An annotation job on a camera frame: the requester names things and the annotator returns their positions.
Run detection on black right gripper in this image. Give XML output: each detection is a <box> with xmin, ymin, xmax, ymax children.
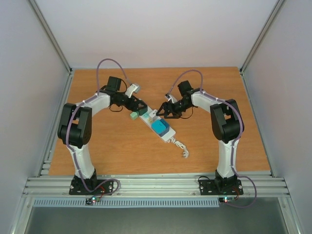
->
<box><xmin>160</xmin><ymin>98</ymin><xmax>191</xmax><ymax>117</ymax></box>

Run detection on light green plug adapter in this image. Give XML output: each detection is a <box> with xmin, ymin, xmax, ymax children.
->
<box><xmin>130</xmin><ymin>112</ymin><xmax>139</xmax><ymax>120</ymax></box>

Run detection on white multi-socket power strip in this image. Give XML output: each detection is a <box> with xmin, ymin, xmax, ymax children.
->
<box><xmin>139</xmin><ymin>106</ymin><xmax>176</xmax><ymax>142</ymax></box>

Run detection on light blue plug adapter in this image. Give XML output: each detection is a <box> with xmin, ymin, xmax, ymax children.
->
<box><xmin>151</xmin><ymin>119</ymin><xmax>164</xmax><ymax>134</ymax></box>

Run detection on dark green cube adapter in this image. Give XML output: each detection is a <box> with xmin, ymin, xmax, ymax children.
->
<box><xmin>137</xmin><ymin>107</ymin><xmax>148</xmax><ymax>116</ymax></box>

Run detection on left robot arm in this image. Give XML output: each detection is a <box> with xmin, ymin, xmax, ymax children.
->
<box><xmin>57</xmin><ymin>77</ymin><xmax>147</xmax><ymax>196</ymax></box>

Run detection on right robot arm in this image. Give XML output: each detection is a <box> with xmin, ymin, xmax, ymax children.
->
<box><xmin>156</xmin><ymin>81</ymin><xmax>244</xmax><ymax>195</ymax></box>

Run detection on dark blue cube adapter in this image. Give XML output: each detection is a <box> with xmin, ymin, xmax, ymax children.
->
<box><xmin>158</xmin><ymin>121</ymin><xmax>170</xmax><ymax>137</ymax></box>

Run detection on white USB charger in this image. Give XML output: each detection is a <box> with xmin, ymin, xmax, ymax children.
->
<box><xmin>149</xmin><ymin>110</ymin><xmax>157</xmax><ymax>117</ymax></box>

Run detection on right controller board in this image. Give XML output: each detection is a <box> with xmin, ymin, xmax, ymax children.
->
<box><xmin>219</xmin><ymin>196</ymin><xmax>238</xmax><ymax>203</ymax></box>

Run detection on controller board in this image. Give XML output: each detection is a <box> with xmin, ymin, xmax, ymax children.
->
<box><xmin>85</xmin><ymin>197</ymin><xmax>101</xmax><ymax>205</ymax></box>
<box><xmin>219</xmin><ymin>196</ymin><xmax>238</xmax><ymax>203</ymax></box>

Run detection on left controller board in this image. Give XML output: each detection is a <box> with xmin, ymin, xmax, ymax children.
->
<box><xmin>85</xmin><ymin>197</ymin><xmax>101</xmax><ymax>205</ymax></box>

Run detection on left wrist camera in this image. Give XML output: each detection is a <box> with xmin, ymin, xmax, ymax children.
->
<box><xmin>125</xmin><ymin>83</ymin><xmax>140</xmax><ymax>98</ymax></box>

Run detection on white coiled power cord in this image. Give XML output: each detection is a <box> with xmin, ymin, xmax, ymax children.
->
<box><xmin>168</xmin><ymin>137</ymin><xmax>190</xmax><ymax>159</ymax></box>

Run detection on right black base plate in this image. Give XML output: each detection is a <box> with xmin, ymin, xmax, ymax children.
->
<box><xmin>197</xmin><ymin>176</ymin><xmax>244</xmax><ymax>196</ymax></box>

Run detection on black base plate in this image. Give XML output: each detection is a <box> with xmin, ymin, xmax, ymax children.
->
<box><xmin>69</xmin><ymin>176</ymin><xmax>115</xmax><ymax>195</ymax></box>
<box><xmin>197</xmin><ymin>176</ymin><xmax>244</xmax><ymax>196</ymax></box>

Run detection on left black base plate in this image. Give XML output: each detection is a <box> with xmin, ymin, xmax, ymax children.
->
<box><xmin>69</xmin><ymin>176</ymin><xmax>115</xmax><ymax>195</ymax></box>

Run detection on grey slotted cable duct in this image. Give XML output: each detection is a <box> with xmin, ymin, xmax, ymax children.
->
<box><xmin>33</xmin><ymin>197</ymin><xmax>219</xmax><ymax>208</ymax></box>

